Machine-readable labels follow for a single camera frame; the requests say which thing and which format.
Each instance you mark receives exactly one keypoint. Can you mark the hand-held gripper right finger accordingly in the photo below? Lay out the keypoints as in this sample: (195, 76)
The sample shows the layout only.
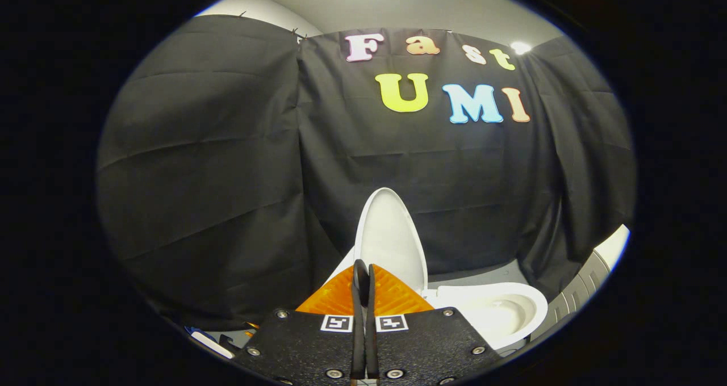
(372, 340)

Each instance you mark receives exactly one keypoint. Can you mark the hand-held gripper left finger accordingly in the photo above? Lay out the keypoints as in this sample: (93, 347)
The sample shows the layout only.
(358, 340)

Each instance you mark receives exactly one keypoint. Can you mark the white toilet bowl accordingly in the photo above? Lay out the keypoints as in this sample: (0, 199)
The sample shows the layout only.
(454, 295)

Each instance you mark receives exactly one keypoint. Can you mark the white blue-edged object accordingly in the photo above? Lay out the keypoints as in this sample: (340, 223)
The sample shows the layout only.
(211, 344)

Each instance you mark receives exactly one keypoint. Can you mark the black backdrop cloth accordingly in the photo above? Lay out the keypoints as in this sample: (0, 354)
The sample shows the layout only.
(227, 176)

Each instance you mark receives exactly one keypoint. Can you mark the grey cabinet with white top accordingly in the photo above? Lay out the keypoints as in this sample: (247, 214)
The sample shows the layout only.
(579, 295)

